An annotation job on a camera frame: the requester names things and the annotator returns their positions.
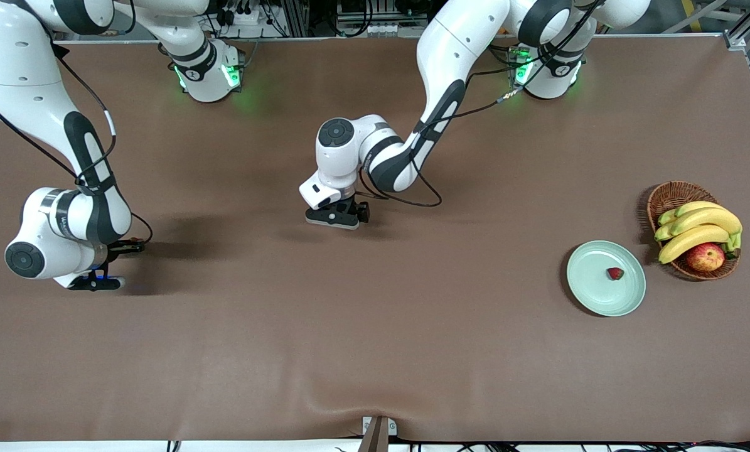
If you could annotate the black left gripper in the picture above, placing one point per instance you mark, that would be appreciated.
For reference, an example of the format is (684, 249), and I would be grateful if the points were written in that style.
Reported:
(357, 209)

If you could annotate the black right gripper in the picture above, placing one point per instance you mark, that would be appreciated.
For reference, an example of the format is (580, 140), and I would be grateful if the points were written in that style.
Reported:
(123, 248)

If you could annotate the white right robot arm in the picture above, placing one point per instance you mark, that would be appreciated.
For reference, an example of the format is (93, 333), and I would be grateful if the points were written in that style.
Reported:
(10, 63)

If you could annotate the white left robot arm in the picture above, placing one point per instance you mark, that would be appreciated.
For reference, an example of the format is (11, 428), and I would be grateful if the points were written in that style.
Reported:
(456, 50)

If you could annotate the pale green round plate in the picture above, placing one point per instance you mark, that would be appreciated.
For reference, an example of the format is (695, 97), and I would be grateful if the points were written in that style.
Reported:
(600, 292)

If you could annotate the brown table cover mat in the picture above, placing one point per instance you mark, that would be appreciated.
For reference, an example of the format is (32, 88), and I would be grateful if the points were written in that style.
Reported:
(374, 314)

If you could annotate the white terminal block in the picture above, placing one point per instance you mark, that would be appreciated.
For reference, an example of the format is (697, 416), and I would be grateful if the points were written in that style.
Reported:
(374, 29)

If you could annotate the white power strip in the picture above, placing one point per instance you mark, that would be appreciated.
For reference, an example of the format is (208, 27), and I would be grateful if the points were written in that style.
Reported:
(249, 17)

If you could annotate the brown wicker basket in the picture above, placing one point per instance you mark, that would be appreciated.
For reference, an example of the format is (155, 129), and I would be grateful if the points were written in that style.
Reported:
(673, 194)

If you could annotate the yellow banana bunch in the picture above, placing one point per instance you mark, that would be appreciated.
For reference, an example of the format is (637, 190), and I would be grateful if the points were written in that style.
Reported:
(704, 218)

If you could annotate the red yellow apple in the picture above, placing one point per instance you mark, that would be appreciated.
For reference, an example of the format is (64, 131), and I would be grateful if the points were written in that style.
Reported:
(705, 257)

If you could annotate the metal table edge bracket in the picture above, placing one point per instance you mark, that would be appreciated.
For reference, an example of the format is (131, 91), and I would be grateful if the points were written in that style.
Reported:
(378, 430)

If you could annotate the aluminium frame corner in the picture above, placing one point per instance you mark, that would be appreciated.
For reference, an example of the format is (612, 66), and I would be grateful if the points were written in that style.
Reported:
(735, 41)

